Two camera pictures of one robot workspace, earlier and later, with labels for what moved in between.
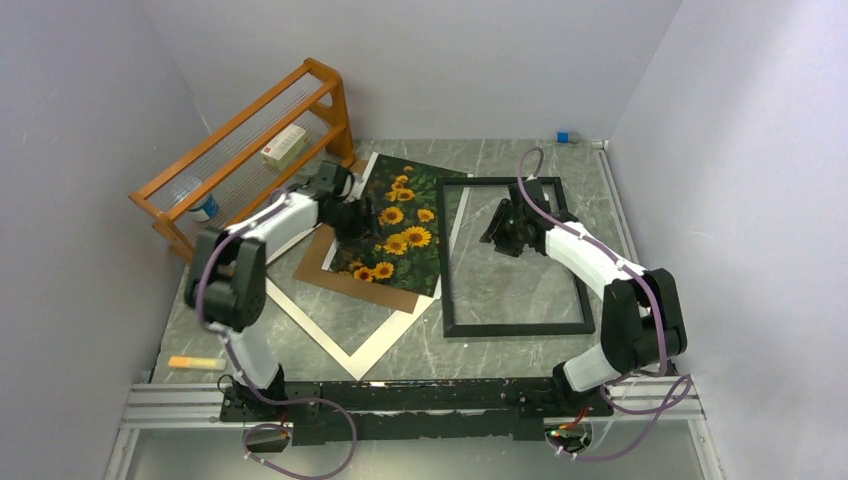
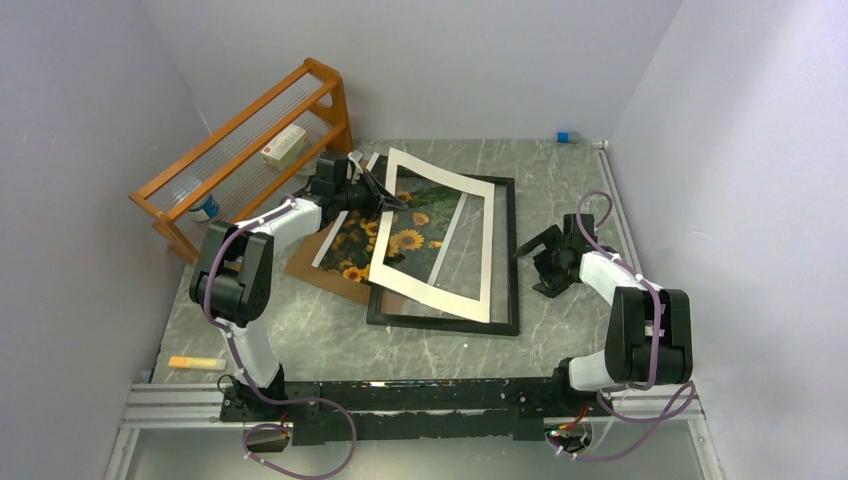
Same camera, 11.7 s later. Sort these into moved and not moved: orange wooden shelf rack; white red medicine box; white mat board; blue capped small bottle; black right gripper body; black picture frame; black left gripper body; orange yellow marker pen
Moved: black picture frame; black right gripper body; white mat board; black left gripper body
Not moved: orange wooden shelf rack; white red medicine box; blue capped small bottle; orange yellow marker pen
